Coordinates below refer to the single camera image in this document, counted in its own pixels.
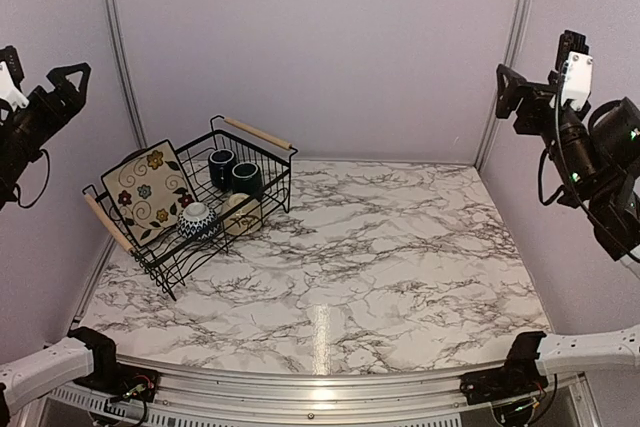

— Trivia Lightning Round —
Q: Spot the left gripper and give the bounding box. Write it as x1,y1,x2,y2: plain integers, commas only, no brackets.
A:
0,61,90,193

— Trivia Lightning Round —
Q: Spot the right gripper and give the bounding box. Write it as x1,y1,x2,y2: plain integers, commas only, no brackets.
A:
496,63,605,199

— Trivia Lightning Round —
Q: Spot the blue zigzag patterned bowl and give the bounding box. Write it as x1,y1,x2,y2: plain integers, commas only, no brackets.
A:
178,202,219,240

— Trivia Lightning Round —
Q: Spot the dark green mug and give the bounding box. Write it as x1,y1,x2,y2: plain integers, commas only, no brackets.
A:
231,162,264,200

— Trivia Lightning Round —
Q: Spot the beige ceramic bowl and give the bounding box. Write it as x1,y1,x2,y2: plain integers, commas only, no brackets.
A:
220,193,263,236

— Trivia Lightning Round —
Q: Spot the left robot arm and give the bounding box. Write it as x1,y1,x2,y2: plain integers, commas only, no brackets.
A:
1,57,127,426

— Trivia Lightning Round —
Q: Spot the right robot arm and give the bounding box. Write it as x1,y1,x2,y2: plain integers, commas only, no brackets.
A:
489,53,639,395

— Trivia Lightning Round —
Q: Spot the square floral ceramic plate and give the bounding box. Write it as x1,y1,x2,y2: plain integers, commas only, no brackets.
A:
101,140,197,247

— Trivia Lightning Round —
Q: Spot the dark blue mug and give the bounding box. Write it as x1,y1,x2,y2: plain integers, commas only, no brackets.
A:
208,149,237,192

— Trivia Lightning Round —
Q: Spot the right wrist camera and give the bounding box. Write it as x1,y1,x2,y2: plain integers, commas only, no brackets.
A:
555,30,594,115

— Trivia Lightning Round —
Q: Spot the right aluminium corner post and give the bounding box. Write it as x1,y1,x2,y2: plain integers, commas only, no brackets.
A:
474,0,533,173

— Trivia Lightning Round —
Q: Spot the aluminium corner post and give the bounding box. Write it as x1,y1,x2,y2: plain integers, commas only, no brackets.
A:
474,0,533,173
103,0,148,149

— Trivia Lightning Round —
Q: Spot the left aluminium corner post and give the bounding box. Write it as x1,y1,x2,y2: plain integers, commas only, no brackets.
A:
103,0,148,149

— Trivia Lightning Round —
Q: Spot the black wire dish rack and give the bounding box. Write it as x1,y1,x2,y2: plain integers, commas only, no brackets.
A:
83,115,297,297

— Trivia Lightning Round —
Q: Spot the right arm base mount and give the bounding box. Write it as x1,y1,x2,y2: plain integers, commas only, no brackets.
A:
460,367,549,405

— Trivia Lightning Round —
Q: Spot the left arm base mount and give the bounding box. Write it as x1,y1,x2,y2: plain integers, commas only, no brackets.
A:
74,363,160,403

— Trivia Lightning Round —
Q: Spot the aluminium front rail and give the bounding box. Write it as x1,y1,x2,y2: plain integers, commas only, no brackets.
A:
37,344,601,427

